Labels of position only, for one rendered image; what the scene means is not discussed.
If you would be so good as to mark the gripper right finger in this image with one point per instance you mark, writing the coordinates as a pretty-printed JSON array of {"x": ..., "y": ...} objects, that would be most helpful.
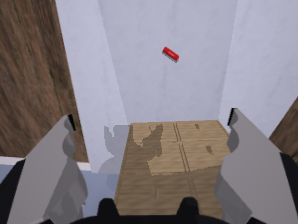
[{"x": 256, "y": 183}]

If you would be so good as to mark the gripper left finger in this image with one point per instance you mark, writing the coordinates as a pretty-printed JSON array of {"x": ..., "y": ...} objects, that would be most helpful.
[{"x": 47, "y": 186}]

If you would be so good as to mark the light brown wooden chest of drawers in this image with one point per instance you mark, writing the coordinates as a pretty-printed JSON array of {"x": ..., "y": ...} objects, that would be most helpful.
[{"x": 188, "y": 175}]

